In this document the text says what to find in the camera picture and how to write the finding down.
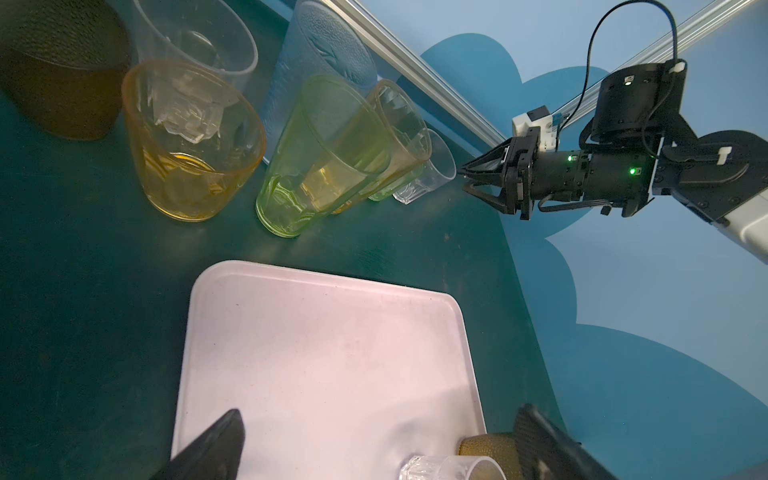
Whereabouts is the dark amber textured glass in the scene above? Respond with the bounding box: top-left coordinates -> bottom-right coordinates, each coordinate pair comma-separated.
457,433 -> 524,480
1,1 -> 132,141

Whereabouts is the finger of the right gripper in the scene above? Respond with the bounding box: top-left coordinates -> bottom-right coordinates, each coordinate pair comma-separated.
463,182 -> 509,214
458,143 -> 510,183

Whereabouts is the tall clear bluish glass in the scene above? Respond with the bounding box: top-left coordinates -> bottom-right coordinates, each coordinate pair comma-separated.
260,1 -> 378,161

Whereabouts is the tall green glass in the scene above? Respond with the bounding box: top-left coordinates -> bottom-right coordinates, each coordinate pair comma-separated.
255,75 -> 391,238

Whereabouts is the pink rectangular tray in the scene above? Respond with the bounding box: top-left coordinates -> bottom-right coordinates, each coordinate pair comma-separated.
171,260 -> 486,479

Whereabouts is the aluminium frame right post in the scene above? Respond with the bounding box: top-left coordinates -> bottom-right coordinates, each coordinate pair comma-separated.
553,0 -> 757,125

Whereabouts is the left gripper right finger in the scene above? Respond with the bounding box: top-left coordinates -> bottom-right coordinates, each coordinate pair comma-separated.
514,404 -> 617,480

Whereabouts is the tall orange glass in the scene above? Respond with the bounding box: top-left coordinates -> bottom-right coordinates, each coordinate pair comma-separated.
332,79 -> 432,215

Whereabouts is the clear faceted glass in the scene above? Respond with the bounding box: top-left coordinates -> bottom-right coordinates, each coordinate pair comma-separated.
398,455 -> 506,480
393,129 -> 457,205
131,0 -> 260,136

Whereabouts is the small green glass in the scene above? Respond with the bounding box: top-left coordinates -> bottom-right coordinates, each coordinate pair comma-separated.
368,162 -> 428,202

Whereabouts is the aluminium frame back bar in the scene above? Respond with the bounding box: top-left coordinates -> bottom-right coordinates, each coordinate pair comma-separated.
324,0 -> 506,146

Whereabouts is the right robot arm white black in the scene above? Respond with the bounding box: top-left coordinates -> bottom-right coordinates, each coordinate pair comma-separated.
458,60 -> 767,260

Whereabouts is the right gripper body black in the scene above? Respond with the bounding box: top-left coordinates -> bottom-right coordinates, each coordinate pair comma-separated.
502,128 -> 654,220

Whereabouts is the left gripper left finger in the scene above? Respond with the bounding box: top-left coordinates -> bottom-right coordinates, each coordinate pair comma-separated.
151,409 -> 246,480

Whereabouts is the orange short glass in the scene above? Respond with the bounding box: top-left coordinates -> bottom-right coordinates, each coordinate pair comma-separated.
121,59 -> 266,223

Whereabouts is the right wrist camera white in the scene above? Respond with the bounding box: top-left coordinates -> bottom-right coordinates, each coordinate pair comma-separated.
512,105 -> 558,152

